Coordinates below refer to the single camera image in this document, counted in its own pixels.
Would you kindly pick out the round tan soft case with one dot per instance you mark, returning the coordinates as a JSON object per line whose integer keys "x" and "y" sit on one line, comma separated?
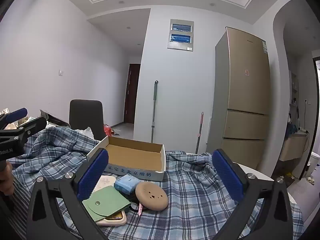
{"x": 151, "y": 196}

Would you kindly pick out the gold refrigerator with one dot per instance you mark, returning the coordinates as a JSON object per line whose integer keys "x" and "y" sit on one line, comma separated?
{"x": 247, "y": 92}

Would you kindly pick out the blue hanging cloth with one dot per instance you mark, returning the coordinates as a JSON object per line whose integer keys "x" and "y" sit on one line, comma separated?
{"x": 292, "y": 130}

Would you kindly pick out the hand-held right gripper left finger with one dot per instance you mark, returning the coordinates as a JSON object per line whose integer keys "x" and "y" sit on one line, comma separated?
{"x": 92, "y": 175}

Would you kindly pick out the pink nail file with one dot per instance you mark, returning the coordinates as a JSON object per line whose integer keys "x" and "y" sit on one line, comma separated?
{"x": 139, "y": 210}

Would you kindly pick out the recessed ceiling spotlights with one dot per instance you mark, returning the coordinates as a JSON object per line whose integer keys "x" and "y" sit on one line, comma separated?
{"x": 121, "y": 2}

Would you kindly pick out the black folder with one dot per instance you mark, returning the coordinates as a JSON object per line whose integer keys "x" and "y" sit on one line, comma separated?
{"x": 56, "y": 120}

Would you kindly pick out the person's left hand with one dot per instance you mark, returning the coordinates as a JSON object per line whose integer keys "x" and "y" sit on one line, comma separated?
{"x": 6, "y": 180}

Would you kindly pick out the black chair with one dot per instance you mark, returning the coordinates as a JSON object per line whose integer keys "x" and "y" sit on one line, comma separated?
{"x": 86, "y": 117}

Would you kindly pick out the green snap pouch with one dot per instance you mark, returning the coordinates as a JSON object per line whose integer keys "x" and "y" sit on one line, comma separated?
{"x": 105, "y": 202}

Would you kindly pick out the red plastic bag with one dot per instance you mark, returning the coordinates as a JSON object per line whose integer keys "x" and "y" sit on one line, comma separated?
{"x": 108, "y": 130}

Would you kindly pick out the blue tissue pack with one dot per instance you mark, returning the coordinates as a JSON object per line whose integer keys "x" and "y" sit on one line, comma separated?
{"x": 127, "y": 182}

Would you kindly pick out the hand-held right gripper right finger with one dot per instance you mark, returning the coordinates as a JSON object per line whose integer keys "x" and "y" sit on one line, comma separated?
{"x": 227, "y": 177}

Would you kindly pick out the white toilet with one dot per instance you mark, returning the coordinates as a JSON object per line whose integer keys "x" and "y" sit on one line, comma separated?
{"x": 312, "y": 162}

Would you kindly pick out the blue plaid cloth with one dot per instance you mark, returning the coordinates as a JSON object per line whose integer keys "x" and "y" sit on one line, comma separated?
{"x": 195, "y": 197}

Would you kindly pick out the cardboard box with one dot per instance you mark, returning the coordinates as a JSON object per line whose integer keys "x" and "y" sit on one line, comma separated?
{"x": 135, "y": 155}

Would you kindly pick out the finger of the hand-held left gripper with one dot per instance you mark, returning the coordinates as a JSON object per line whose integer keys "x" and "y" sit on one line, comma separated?
{"x": 17, "y": 113}
{"x": 35, "y": 126}

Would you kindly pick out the beige bathroom vanity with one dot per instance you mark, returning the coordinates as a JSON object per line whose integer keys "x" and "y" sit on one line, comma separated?
{"x": 292, "y": 146}

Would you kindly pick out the white patterned pack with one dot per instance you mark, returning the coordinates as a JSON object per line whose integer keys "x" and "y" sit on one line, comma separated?
{"x": 107, "y": 181}

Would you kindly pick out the dark wooden door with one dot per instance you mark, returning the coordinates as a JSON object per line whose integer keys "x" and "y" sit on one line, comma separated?
{"x": 131, "y": 92}

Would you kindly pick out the grey electrical panel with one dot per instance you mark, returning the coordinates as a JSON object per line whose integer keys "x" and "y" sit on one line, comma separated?
{"x": 180, "y": 46}

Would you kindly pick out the white printed box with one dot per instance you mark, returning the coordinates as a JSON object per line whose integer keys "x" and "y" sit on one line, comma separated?
{"x": 31, "y": 119}

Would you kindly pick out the white plastic bag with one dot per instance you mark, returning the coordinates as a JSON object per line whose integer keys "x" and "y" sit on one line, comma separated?
{"x": 87, "y": 132}

